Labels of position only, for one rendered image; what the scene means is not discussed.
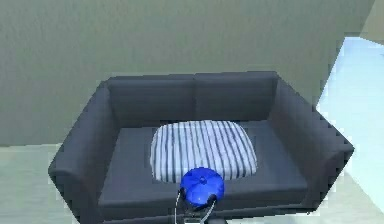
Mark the white blue striped pillow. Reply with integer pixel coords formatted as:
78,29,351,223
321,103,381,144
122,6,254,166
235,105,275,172
149,119,259,184

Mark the blue round container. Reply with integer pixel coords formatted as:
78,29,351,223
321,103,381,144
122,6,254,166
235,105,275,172
179,167,226,208

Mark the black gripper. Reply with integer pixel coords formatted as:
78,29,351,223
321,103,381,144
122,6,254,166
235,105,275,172
172,187,230,224

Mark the dark grey sofa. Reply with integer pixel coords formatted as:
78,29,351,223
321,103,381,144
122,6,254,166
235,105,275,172
47,70,355,224

